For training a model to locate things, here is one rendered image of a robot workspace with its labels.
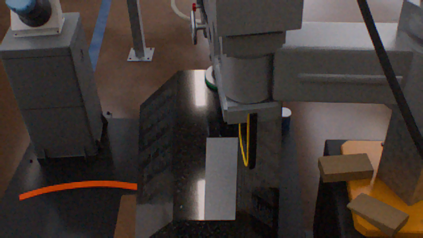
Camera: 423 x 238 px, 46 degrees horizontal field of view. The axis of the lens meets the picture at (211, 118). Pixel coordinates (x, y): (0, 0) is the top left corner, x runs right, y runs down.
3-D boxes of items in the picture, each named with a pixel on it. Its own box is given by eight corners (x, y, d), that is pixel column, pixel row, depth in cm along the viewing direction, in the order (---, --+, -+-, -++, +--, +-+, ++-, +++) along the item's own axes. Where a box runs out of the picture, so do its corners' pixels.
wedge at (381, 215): (406, 223, 186) (410, 214, 183) (391, 238, 181) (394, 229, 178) (361, 193, 198) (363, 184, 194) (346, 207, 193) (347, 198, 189)
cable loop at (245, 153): (256, 178, 193) (258, 115, 172) (247, 180, 192) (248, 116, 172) (246, 139, 210) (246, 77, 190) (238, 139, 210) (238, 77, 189)
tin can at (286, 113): (287, 133, 340) (288, 118, 332) (273, 129, 344) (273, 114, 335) (291, 123, 347) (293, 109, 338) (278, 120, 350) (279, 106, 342)
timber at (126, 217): (125, 207, 295) (121, 194, 287) (145, 207, 295) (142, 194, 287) (117, 251, 272) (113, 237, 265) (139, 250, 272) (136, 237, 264)
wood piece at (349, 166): (364, 161, 211) (366, 152, 208) (372, 178, 203) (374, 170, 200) (317, 165, 210) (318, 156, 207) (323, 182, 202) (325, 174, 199)
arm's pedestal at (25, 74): (27, 165, 328) (-16, 55, 273) (43, 116, 366) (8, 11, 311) (104, 161, 328) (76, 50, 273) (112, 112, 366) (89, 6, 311)
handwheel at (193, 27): (215, 49, 222) (213, 19, 212) (192, 51, 221) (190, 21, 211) (211, 32, 233) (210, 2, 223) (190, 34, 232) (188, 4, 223)
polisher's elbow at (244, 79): (275, 73, 185) (277, 26, 173) (275, 106, 171) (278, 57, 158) (223, 72, 187) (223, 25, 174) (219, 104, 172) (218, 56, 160)
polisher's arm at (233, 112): (279, 143, 184) (287, 24, 152) (217, 149, 182) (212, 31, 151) (246, 39, 240) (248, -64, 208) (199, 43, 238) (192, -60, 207)
